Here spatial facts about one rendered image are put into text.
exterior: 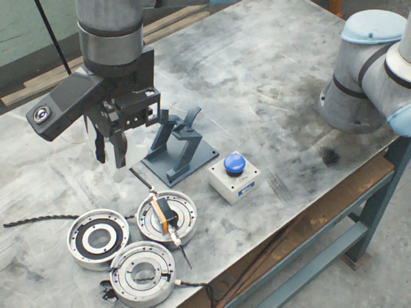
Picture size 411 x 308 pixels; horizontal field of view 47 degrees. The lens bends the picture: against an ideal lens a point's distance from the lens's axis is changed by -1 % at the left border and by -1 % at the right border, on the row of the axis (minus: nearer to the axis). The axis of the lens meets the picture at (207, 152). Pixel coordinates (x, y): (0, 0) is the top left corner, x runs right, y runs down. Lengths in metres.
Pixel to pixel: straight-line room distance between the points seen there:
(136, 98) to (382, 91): 0.44
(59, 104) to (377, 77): 0.54
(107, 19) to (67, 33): 2.01
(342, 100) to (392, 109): 0.18
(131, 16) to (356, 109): 0.59
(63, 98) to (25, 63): 1.92
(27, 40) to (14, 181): 1.53
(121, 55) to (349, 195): 0.82
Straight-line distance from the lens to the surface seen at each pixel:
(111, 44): 0.56
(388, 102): 0.86
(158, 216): 0.80
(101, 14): 0.54
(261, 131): 1.01
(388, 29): 0.93
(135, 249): 0.82
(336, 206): 1.23
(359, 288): 1.76
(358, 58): 0.93
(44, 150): 1.04
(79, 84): 0.61
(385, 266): 1.82
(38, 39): 2.50
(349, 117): 1.02
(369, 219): 1.57
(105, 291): 0.82
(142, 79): 0.63
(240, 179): 0.87
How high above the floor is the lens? 1.54
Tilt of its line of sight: 49 degrees down
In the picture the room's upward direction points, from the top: 2 degrees counter-clockwise
